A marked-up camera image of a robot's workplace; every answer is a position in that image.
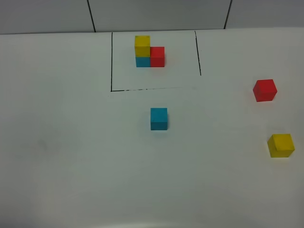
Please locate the red template cube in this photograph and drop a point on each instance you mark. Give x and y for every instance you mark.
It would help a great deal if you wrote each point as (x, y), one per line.
(157, 56)

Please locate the yellow template cube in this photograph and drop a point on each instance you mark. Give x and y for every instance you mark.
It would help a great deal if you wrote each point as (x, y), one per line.
(142, 46)

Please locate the blue template cube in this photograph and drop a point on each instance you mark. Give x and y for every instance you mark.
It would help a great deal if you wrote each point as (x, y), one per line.
(142, 61)

